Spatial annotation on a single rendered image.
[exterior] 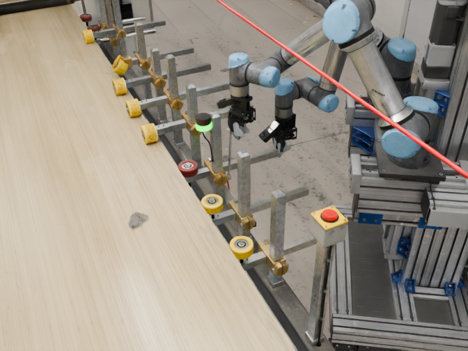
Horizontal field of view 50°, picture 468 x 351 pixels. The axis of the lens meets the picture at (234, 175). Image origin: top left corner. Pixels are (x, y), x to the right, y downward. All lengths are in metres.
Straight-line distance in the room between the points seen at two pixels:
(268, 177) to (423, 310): 1.46
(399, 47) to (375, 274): 1.09
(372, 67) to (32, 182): 1.34
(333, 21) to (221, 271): 0.83
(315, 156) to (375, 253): 1.21
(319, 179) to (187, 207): 1.77
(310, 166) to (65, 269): 2.26
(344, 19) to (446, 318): 1.48
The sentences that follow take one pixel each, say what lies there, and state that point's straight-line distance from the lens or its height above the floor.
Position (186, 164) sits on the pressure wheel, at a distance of 2.04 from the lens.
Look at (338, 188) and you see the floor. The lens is 3.42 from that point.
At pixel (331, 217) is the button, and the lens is 1.30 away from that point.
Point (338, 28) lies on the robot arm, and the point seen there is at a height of 1.54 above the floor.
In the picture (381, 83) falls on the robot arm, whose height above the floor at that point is 1.38.
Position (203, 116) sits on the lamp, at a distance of 1.90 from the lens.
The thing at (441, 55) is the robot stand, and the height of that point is 1.34.
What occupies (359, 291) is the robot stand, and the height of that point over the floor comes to 0.21.
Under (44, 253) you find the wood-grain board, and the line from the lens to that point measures 1.79.
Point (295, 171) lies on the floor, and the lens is 3.53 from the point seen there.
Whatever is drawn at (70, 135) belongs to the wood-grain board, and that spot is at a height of 0.90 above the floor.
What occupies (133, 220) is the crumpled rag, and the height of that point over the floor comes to 0.92.
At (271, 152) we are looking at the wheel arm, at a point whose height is 0.86.
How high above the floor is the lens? 2.09
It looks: 37 degrees down
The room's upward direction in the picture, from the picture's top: 2 degrees counter-clockwise
